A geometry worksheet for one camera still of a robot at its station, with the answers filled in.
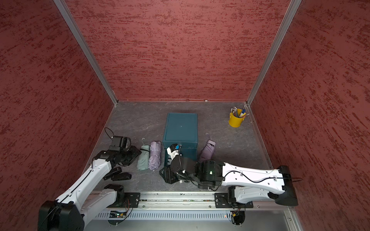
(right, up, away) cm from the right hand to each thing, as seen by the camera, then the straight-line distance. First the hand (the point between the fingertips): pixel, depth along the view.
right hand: (164, 176), depth 62 cm
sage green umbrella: (-17, 0, +23) cm, 29 cm away
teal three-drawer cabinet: (+6, +20, +16) cm, 26 cm away
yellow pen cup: (+44, +22, +40) cm, 64 cm away
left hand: (-19, +2, +22) cm, 29 cm away
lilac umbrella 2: (+23, +3, +28) cm, 36 cm away
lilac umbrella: (-10, +3, +23) cm, 26 cm away
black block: (-29, -9, +20) cm, 36 cm away
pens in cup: (+47, +29, +39) cm, 67 cm away
